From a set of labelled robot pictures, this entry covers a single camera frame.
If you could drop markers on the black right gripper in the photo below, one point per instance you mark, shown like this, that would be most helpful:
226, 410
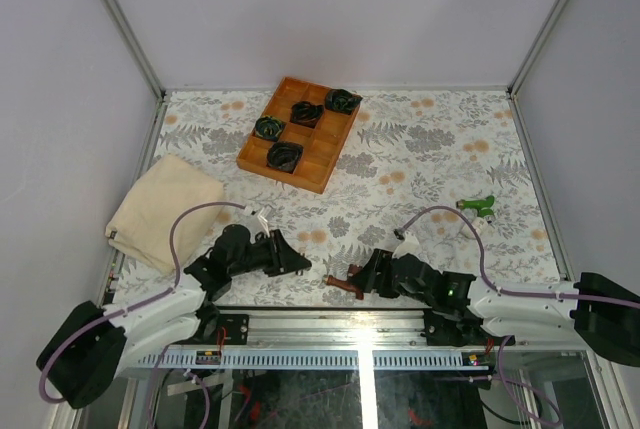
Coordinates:
380, 261

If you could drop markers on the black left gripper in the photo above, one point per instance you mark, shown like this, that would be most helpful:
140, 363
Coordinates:
285, 259

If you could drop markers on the brown water faucet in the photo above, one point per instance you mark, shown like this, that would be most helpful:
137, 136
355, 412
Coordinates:
345, 285

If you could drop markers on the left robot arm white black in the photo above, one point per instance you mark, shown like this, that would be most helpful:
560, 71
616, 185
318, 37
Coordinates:
95, 344

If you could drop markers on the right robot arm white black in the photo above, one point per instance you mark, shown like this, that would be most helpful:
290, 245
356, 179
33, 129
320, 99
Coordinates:
464, 310

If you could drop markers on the green water faucet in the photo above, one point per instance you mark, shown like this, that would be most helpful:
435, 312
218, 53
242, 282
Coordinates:
483, 208

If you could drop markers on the white pipe fitting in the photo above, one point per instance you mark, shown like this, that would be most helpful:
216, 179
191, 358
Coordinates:
476, 227

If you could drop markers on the beige folded cloth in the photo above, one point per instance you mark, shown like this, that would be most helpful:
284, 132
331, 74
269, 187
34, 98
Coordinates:
140, 228

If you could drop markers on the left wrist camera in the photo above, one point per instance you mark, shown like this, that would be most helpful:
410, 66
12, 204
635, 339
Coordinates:
262, 215

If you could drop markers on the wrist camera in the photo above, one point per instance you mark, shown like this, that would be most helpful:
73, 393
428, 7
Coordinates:
262, 215
408, 243

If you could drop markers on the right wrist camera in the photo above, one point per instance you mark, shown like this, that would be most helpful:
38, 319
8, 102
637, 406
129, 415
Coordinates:
408, 243

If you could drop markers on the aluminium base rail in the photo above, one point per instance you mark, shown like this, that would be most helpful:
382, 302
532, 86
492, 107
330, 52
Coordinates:
239, 328

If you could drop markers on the white slotted cable duct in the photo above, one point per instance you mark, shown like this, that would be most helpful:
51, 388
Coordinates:
447, 360

